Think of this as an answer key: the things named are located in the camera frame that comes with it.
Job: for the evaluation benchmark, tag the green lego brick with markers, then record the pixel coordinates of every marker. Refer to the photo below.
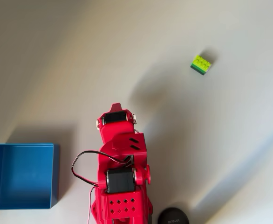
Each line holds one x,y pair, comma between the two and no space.
201,64

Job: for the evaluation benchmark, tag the red robot arm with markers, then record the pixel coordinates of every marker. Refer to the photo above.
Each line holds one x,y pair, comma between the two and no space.
118,135

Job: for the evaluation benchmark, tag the blue box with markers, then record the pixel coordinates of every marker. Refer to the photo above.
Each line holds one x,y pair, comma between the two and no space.
22,175

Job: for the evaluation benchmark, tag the black gooseneck camera stand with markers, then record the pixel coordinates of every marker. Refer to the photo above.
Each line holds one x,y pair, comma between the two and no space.
173,217

